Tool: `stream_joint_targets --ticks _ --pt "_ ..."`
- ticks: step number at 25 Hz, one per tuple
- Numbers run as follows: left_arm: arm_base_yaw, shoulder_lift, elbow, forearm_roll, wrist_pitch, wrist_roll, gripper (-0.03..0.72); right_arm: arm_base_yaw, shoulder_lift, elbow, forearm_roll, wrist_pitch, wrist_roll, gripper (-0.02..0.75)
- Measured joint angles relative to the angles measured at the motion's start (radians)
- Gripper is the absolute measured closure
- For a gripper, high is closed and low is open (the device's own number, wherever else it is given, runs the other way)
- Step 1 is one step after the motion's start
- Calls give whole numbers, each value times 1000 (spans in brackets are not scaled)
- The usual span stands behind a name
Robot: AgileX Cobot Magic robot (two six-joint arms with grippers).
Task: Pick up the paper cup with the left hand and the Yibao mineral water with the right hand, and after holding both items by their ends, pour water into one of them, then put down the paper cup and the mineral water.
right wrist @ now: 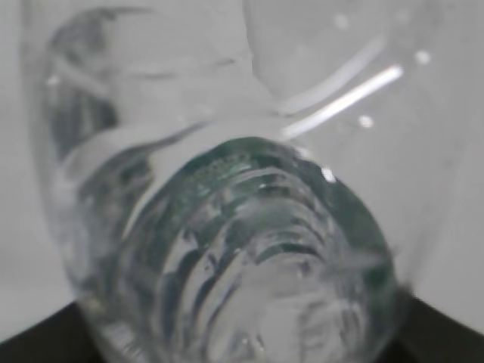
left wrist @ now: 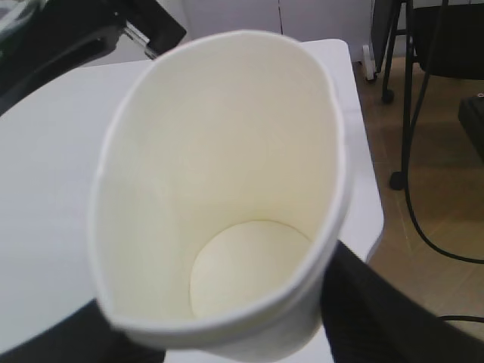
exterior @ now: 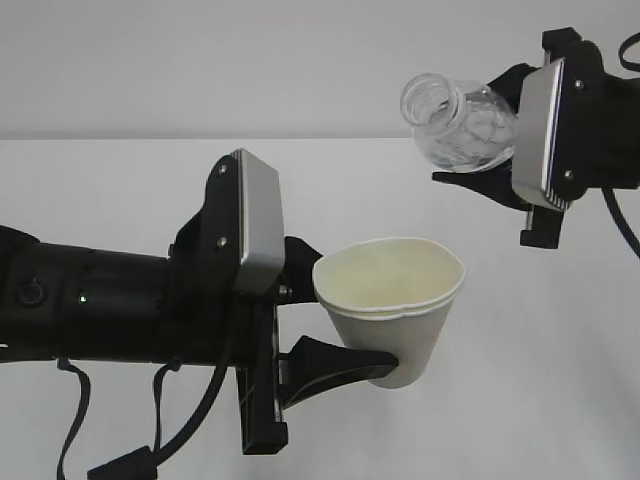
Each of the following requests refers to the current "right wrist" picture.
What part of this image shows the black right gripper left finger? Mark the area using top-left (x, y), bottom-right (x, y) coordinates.
top-left (1, 303), bottom-right (102, 363)

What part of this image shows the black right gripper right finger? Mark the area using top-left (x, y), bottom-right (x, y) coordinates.
top-left (389, 291), bottom-right (483, 362)

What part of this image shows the clear water bottle green label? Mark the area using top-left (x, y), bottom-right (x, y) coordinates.
top-left (20, 1), bottom-right (483, 362)

